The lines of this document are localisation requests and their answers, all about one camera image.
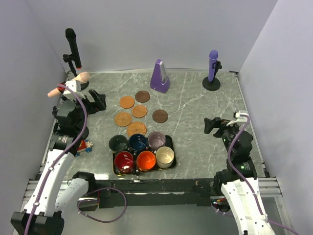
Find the woven rattan coaster front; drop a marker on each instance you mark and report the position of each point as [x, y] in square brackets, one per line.
[136, 128]

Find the lilac cup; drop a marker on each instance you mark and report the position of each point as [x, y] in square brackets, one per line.
[156, 139]

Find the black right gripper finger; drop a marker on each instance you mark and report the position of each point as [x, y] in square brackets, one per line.
[217, 134]
[208, 125]

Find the black microphone stand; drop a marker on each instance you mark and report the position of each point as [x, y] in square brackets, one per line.
[70, 59]

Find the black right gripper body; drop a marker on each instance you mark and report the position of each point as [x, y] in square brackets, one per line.
[227, 132]

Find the colourful toy block figure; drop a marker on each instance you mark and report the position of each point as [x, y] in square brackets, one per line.
[85, 146]

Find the black microphone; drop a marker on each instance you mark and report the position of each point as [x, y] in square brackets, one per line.
[71, 38]

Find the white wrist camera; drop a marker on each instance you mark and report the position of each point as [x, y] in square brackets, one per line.
[238, 117]
[71, 90]

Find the black tray gold rim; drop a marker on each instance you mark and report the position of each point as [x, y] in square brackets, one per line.
[136, 170]

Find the beige microphone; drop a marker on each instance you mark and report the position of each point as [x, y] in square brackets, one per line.
[83, 78]

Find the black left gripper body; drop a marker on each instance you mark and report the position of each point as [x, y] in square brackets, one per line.
[91, 107]

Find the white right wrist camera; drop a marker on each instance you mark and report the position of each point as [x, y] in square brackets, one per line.
[238, 117]

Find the dark green cup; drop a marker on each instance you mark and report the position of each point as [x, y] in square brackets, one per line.
[118, 143]

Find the woven rattan coaster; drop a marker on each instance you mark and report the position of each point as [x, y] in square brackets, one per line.
[123, 119]
[136, 128]

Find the black arm base beam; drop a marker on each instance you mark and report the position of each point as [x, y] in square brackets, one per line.
[154, 192]

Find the purple microphone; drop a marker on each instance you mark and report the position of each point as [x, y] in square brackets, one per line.
[213, 58]

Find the cream cup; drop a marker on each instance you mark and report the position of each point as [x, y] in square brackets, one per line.
[164, 157]

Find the dark blue cup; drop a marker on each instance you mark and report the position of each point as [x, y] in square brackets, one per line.
[137, 142]

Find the purple metronome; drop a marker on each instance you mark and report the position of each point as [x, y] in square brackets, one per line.
[160, 80]

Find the red cup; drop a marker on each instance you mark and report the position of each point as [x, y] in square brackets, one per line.
[124, 161]

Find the black purple-microphone stand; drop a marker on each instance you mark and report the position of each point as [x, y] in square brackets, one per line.
[215, 84]

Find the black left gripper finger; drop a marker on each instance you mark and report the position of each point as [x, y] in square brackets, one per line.
[101, 102]
[95, 95]

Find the aluminium frame rail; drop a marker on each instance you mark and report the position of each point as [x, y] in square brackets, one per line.
[268, 187]

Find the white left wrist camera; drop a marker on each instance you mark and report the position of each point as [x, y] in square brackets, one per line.
[71, 90]

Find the orange cup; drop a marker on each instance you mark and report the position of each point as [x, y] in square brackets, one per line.
[146, 160]

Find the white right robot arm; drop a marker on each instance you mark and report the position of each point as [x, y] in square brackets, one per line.
[239, 182]

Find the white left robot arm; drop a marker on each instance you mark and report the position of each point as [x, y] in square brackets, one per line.
[44, 213]

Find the dark walnut coaster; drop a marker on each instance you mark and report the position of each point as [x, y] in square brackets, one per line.
[160, 116]
[142, 96]

